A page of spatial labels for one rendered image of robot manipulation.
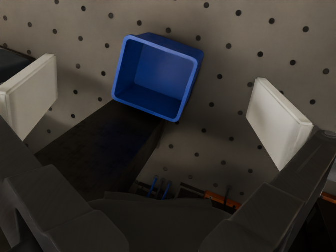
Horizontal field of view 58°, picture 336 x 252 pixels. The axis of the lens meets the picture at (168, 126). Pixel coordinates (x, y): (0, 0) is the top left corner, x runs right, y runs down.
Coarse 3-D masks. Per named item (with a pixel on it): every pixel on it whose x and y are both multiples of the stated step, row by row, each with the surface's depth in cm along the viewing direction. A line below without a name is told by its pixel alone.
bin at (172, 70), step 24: (144, 48) 51; (168, 48) 41; (192, 48) 48; (120, 72) 44; (144, 72) 52; (168, 72) 51; (192, 72) 41; (120, 96) 46; (144, 96) 49; (168, 96) 52; (168, 120) 45
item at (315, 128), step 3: (303, 114) 17; (306, 117) 17; (309, 120) 16; (312, 123) 16; (315, 126) 16; (312, 129) 15; (315, 129) 15; (318, 129) 15; (312, 132) 15; (333, 165) 13; (333, 168) 14; (330, 171) 14; (333, 171) 14; (330, 174) 14; (333, 174) 14; (327, 177) 14; (330, 177) 14; (333, 177) 14; (330, 180) 14; (333, 180) 14
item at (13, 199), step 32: (0, 128) 11; (0, 160) 9; (32, 160) 9; (0, 192) 9; (32, 192) 7; (64, 192) 7; (0, 224) 10; (32, 224) 7; (64, 224) 6; (96, 224) 6
